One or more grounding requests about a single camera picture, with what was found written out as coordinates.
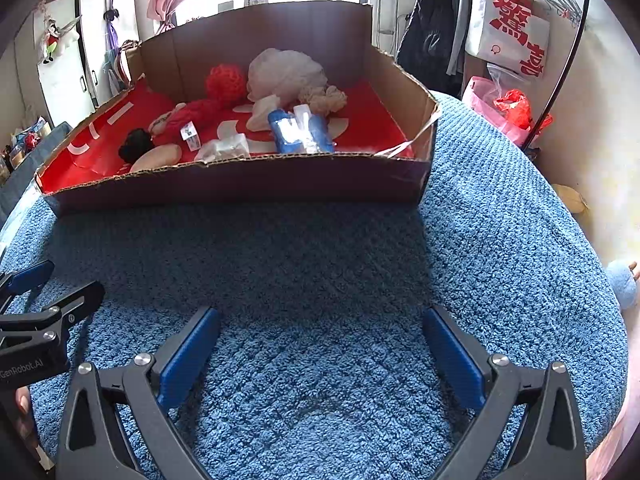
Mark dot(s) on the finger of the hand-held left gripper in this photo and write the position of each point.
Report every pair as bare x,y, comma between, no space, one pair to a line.
75,302
30,275

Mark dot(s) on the person's left hand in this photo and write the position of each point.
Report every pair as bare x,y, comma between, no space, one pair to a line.
24,407

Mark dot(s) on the white plush bear with ribbon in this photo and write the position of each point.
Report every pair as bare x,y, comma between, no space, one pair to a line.
160,121

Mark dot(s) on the white bag with red print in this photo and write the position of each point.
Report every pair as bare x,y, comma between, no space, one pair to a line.
480,35

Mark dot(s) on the red fuzzy sock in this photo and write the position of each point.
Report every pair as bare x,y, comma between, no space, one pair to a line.
195,112

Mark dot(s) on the beige soft pad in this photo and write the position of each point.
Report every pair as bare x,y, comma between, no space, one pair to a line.
157,157

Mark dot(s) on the white stool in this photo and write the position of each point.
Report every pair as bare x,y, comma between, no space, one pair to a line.
385,10

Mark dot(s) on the white mesh bath pouf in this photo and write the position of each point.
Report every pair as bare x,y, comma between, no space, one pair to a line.
285,72

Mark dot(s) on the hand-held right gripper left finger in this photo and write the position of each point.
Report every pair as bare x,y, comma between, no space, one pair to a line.
187,360

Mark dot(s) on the white cotton pad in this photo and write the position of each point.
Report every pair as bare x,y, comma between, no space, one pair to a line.
262,112

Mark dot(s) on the blue plush ball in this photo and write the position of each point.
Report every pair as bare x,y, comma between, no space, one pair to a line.
622,282

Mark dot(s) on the row of small toys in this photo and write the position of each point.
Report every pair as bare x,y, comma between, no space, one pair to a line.
25,142

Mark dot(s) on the hanging plush doll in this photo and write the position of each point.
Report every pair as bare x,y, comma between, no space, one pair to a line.
52,42

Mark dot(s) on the cardboard box with red lining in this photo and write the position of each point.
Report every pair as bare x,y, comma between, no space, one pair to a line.
250,185

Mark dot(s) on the blue tissue pack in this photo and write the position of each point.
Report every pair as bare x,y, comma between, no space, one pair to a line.
320,135

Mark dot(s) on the dark hanging jacket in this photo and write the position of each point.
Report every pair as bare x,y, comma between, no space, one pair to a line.
430,30

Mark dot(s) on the black clothes rack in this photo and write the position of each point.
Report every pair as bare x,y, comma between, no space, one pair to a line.
565,70

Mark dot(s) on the black fuzzy ball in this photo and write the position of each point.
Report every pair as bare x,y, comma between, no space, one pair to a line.
135,144

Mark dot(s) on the pink plastic bag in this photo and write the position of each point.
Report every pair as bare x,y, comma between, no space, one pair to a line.
480,97

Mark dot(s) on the cream crochet lace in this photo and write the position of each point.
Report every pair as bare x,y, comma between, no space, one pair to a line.
327,99

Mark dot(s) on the white wardrobe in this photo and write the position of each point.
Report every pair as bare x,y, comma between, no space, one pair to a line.
60,80

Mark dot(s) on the blue knitted blanket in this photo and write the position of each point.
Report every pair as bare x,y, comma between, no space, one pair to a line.
310,270

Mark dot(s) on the clear plastic packet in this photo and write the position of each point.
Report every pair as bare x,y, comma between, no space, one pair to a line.
225,147

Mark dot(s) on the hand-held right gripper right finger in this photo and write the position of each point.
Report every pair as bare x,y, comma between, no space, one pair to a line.
452,355

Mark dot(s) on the red plastic bag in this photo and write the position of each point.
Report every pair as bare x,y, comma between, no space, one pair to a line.
515,107

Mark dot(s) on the table with blue cloth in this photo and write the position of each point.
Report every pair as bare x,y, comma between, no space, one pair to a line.
20,180

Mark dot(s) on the red foam net ball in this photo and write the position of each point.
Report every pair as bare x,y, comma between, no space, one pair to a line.
225,82

